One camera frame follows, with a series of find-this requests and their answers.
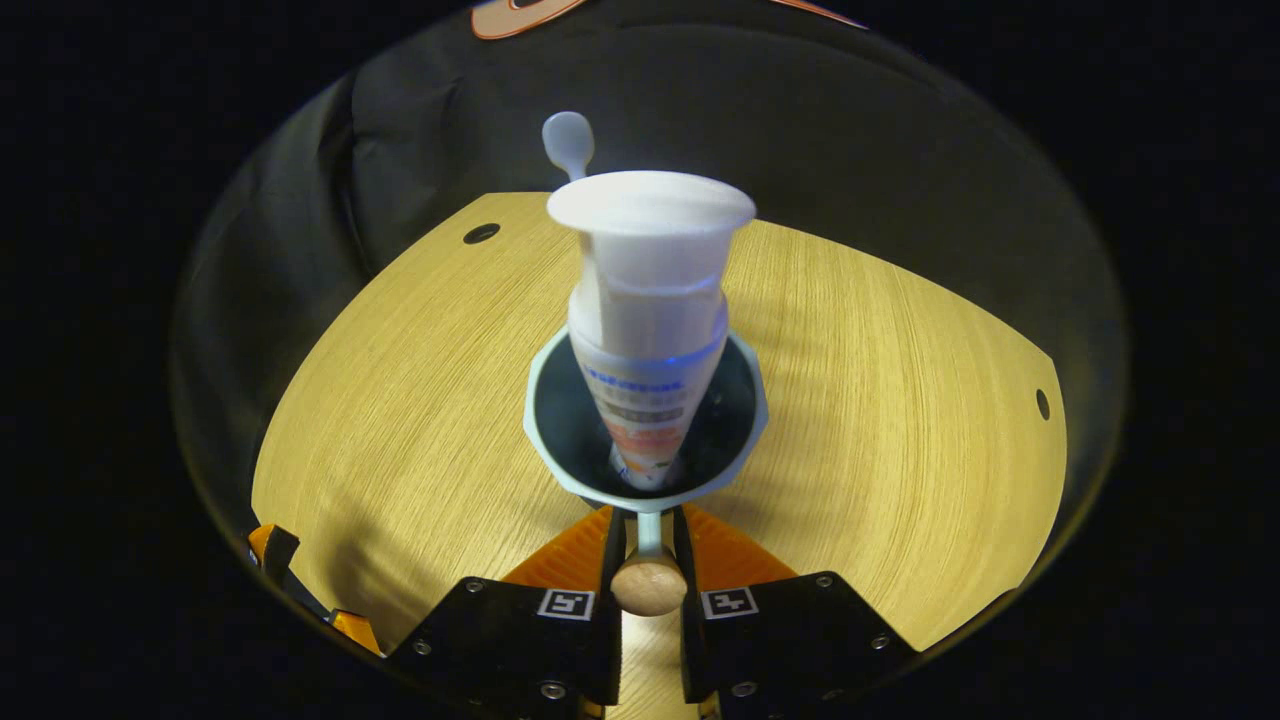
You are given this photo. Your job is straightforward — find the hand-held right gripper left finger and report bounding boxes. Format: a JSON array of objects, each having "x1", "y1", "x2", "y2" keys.
[{"x1": 385, "y1": 505, "x2": 629, "y2": 719}]

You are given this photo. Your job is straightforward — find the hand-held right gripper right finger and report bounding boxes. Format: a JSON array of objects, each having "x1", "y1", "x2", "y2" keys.
[{"x1": 672, "y1": 505, "x2": 916, "y2": 719}]

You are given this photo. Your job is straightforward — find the pale blue cup wooden handle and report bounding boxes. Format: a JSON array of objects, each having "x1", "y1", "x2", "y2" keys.
[{"x1": 522, "y1": 325, "x2": 771, "y2": 618}]

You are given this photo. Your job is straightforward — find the white toothpaste tube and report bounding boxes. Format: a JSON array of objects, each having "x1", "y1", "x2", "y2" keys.
[{"x1": 546, "y1": 170, "x2": 758, "y2": 491}]

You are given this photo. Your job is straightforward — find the wooden desktop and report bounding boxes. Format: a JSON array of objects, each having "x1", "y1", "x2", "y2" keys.
[{"x1": 250, "y1": 192, "x2": 1069, "y2": 720}]

